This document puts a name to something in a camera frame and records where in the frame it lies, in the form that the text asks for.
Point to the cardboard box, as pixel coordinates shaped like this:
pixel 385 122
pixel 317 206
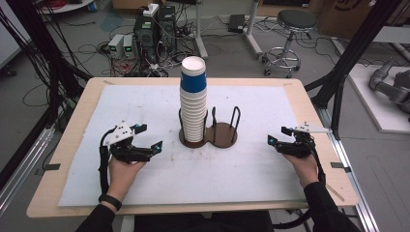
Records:
pixel 338 19

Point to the black computer tower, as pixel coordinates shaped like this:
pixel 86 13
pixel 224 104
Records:
pixel 167 25
pixel 146 35

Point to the white desk leg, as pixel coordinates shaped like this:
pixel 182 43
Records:
pixel 199 32
pixel 252 19

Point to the white table mat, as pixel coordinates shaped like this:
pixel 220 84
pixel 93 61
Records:
pixel 129 180

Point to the grey desk top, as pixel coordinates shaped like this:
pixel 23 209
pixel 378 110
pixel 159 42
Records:
pixel 391 34

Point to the white platform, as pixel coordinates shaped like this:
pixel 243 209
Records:
pixel 370 106

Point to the stack of paper cups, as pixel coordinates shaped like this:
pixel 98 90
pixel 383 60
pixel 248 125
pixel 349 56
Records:
pixel 193 109

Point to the person's dark pants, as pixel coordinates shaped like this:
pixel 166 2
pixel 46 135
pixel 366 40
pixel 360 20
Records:
pixel 199 225

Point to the pale tape strip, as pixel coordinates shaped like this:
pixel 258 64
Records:
pixel 336 194

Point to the grey power supply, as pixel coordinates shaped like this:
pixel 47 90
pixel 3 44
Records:
pixel 128 45
pixel 115 45

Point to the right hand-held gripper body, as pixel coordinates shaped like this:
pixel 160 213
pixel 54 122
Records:
pixel 299 148

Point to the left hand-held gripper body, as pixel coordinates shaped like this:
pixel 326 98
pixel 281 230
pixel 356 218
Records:
pixel 124 151

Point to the black metal frame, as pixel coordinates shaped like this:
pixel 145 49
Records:
pixel 38 42
pixel 354 54

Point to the black tape piece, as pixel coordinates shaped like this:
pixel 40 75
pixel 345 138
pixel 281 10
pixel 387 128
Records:
pixel 340 166
pixel 51 167

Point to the black round stool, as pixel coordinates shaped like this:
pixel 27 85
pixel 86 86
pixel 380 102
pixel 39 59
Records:
pixel 296 19

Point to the brown tape piece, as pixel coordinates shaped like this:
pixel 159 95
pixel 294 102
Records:
pixel 109 82

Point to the black box on floor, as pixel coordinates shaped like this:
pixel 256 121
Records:
pixel 237 22

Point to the white panel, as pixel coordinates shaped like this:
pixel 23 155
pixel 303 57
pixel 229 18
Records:
pixel 8 38

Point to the person's left hand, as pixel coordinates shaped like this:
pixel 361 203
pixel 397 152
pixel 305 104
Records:
pixel 122 175

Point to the person's right hand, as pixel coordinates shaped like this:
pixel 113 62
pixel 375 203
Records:
pixel 304 169

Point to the black wristband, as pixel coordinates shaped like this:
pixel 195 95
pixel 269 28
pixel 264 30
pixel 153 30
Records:
pixel 110 201

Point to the brown cup holder rack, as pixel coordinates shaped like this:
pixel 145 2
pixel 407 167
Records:
pixel 222 133

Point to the white power strip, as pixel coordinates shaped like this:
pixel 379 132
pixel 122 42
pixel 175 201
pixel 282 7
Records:
pixel 151 10

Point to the white round table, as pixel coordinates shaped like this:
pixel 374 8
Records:
pixel 71 7

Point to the aluminium rail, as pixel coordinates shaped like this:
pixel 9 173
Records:
pixel 22 167
pixel 364 206

